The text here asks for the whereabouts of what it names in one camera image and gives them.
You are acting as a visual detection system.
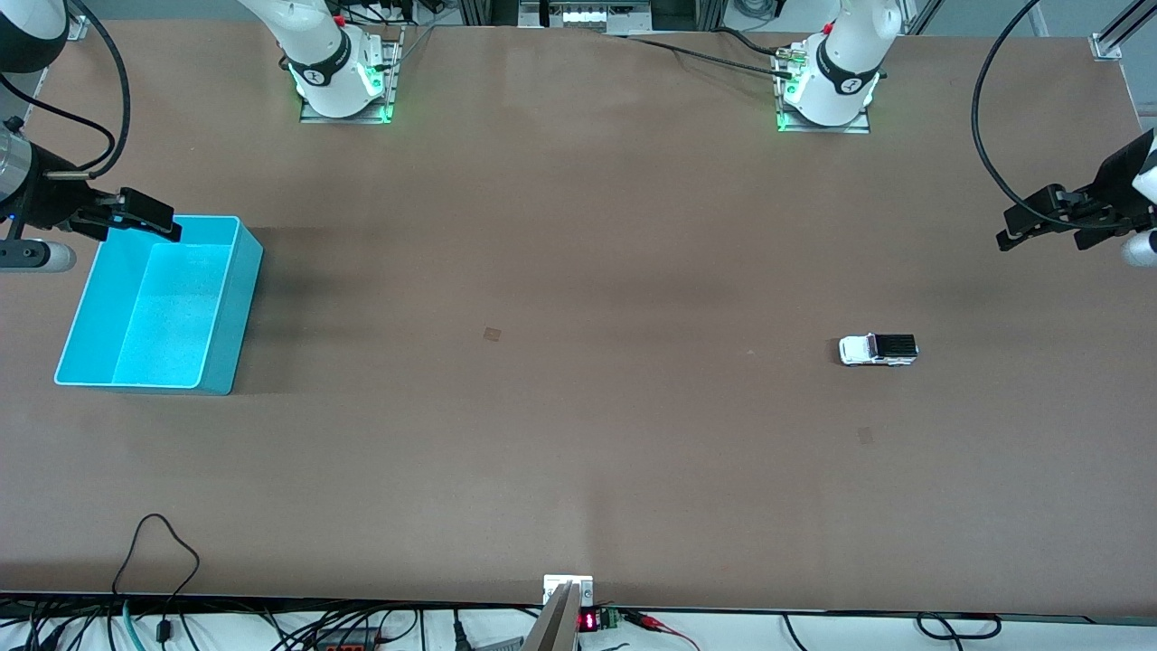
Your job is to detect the white jeep toy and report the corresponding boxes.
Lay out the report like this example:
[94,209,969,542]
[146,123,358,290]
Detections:
[838,333,920,368]

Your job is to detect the turquoise plastic bin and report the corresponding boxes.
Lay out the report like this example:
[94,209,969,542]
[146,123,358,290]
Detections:
[54,214,264,396]

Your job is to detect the black power strip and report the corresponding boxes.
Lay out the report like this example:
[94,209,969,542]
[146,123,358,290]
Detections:
[312,628,385,651]

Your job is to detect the silver lit control box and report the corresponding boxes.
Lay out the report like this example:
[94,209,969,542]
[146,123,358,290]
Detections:
[518,0,654,35]

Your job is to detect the red and black clip leads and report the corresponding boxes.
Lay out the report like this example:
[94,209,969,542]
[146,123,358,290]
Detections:
[622,610,701,651]

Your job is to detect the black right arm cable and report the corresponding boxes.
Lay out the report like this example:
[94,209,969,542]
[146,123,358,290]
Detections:
[0,0,133,178]

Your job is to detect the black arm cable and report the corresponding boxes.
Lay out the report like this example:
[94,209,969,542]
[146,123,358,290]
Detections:
[971,0,1104,232]
[0,0,133,178]

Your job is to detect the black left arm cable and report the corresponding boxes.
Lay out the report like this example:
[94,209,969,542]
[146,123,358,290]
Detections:
[971,0,1104,232]

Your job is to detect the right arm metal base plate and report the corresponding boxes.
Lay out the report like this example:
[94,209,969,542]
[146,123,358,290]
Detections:
[299,25,406,126]

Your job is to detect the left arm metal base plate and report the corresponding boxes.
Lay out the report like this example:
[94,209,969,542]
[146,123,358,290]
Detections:
[776,45,872,136]

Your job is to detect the thin grey wire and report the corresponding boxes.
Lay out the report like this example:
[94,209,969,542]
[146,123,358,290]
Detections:
[389,25,437,69]

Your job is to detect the short black table cable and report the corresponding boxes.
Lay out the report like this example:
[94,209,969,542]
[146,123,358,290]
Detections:
[714,27,780,57]

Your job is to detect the long black table cable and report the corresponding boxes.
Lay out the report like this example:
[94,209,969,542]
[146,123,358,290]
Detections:
[624,34,796,80]

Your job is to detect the thin black looped cable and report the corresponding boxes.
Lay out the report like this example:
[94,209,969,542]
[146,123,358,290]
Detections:
[111,514,202,645]

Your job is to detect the black coiled cable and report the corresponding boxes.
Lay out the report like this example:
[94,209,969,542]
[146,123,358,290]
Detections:
[915,612,1004,641]

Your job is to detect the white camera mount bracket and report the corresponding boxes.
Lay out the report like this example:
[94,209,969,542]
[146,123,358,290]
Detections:
[543,574,595,607]

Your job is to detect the aluminium camera mount bar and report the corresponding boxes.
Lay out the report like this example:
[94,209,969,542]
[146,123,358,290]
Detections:
[522,581,581,651]

